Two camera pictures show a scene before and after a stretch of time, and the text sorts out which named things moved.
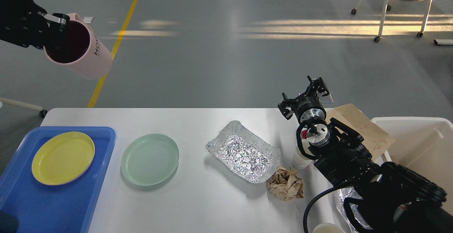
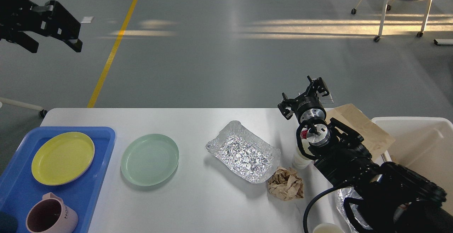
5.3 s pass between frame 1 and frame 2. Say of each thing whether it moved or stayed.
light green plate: stayed
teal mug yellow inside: stayed
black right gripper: stayed
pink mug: moved
